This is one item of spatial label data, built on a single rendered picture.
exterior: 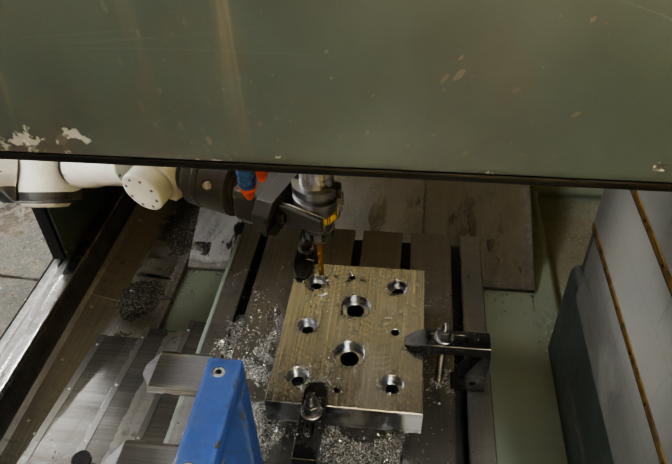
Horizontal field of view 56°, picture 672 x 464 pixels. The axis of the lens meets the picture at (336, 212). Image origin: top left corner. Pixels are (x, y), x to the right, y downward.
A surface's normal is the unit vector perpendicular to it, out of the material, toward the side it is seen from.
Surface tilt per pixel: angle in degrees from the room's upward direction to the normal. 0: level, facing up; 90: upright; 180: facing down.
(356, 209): 24
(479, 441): 0
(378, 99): 90
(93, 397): 8
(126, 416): 8
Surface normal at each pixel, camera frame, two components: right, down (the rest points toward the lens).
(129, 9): -0.12, 0.64
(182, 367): -0.03, -0.77
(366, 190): -0.07, -0.45
